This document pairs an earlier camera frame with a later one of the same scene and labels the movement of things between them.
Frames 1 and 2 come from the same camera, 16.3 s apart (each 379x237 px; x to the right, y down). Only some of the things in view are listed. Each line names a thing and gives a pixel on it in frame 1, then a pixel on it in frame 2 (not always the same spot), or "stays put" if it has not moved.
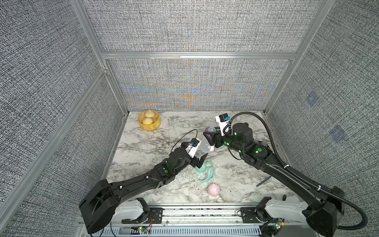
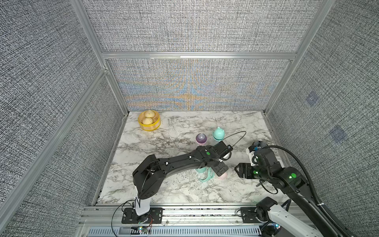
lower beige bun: (147, 121) stays put
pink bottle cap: (213, 190) to (223, 177)
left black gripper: (194, 163) to (218, 169)
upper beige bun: (149, 113) stays put
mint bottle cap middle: (203, 169) stays put
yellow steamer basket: (149, 120) stays put
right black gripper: (218, 137) to (247, 166)
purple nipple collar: (209, 136) to (201, 139)
